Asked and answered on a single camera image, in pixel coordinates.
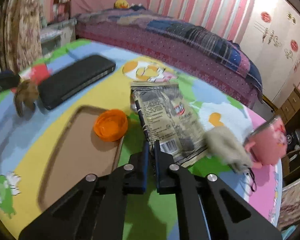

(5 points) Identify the white wardrobe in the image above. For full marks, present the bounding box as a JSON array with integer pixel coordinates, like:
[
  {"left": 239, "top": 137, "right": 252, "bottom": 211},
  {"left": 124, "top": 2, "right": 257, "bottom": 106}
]
[{"left": 240, "top": 0, "right": 300, "bottom": 107}]

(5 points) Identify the brown paper wad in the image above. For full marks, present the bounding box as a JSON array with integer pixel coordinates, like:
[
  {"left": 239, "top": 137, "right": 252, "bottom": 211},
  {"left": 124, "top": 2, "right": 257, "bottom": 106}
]
[{"left": 13, "top": 79, "right": 39, "bottom": 117}]

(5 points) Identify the black rectangular case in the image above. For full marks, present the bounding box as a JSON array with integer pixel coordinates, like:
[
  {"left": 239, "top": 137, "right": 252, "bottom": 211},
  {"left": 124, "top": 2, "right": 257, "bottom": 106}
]
[{"left": 38, "top": 55, "right": 116, "bottom": 110}]

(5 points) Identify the white bedside stool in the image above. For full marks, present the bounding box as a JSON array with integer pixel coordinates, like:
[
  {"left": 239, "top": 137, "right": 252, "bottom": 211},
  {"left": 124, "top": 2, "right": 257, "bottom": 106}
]
[{"left": 40, "top": 18, "right": 77, "bottom": 56}]

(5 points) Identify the orange plastic cap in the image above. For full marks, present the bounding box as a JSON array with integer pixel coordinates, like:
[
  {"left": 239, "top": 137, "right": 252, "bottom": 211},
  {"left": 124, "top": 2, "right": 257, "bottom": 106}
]
[{"left": 93, "top": 109, "right": 128, "bottom": 142}]

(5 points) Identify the grey printed foil packet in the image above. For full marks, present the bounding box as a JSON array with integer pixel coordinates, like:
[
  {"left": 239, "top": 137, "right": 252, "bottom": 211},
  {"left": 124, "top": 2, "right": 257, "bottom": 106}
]
[{"left": 130, "top": 81, "right": 207, "bottom": 167}]

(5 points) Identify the yellow duck plush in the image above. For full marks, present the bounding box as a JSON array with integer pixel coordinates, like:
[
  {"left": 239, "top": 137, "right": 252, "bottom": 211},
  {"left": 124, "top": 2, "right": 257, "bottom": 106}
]
[{"left": 114, "top": 0, "right": 130, "bottom": 9}]

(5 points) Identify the bed with plaid quilt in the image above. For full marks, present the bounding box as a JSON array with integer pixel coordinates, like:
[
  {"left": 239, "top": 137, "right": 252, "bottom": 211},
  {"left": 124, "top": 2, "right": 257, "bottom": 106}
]
[{"left": 70, "top": 0, "right": 263, "bottom": 107}]

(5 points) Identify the floral curtain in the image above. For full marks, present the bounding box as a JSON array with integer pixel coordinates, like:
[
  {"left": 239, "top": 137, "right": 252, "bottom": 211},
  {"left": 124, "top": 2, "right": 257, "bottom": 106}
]
[
  {"left": 277, "top": 180, "right": 300, "bottom": 230},
  {"left": 0, "top": 0, "right": 42, "bottom": 73}
]

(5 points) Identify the pink piggy bank mug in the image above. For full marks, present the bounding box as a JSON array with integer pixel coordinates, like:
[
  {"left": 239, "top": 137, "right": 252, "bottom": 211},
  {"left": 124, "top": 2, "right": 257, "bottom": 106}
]
[{"left": 244, "top": 115, "right": 287, "bottom": 168}]

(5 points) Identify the floral curtain right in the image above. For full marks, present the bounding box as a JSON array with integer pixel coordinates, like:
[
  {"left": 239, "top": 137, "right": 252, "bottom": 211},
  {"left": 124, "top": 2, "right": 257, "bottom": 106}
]
[{"left": 277, "top": 180, "right": 300, "bottom": 230}]

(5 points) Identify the floral curtain left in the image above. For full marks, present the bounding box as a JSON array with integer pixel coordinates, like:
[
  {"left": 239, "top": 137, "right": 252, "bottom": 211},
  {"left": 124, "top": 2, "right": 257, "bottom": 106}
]
[{"left": 0, "top": 0, "right": 42, "bottom": 73}]

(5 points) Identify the wooden desk with drawers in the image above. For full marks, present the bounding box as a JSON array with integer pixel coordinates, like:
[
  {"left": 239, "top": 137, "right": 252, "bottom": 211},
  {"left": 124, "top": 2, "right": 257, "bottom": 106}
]
[{"left": 275, "top": 87, "right": 300, "bottom": 186}]

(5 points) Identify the brown rectangular tray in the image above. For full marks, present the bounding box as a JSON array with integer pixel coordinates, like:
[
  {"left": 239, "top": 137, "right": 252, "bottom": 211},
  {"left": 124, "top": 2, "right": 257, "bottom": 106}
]
[{"left": 38, "top": 105, "right": 123, "bottom": 211}]

